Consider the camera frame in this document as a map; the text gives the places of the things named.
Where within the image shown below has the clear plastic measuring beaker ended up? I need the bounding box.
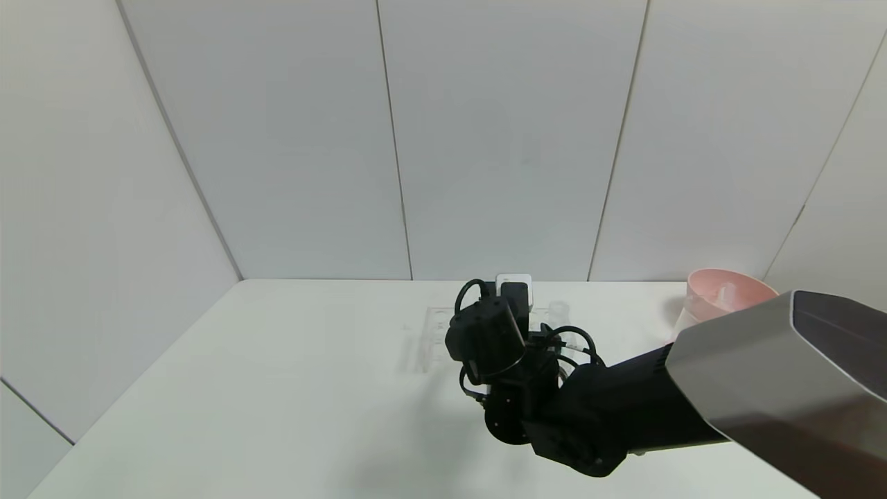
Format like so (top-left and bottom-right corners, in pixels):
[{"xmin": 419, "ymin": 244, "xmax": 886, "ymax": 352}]
[{"xmin": 670, "ymin": 307, "xmax": 702, "ymax": 344}]

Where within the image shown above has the clear acrylic test tube rack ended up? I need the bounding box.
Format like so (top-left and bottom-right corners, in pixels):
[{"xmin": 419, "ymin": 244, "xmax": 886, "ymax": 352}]
[{"xmin": 420, "ymin": 304, "xmax": 577, "ymax": 376}]

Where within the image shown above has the pink plastic bowl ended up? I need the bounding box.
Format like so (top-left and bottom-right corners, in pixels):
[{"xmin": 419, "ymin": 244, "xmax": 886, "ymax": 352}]
[{"xmin": 685, "ymin": 268, "xmax": 781, "ymax": 324}]

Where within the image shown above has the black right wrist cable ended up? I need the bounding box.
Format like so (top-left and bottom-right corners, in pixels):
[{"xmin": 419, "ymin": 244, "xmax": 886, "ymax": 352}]
[{"xmin": 453, "ymin": 278, "xmax": 605, "ymax": 404}]

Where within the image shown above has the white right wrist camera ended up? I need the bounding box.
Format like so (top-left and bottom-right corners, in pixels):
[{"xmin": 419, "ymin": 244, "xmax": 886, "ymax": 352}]
[{"xmin": 495, "ymin": 272, "xmax": 534, "ymax": 313}]

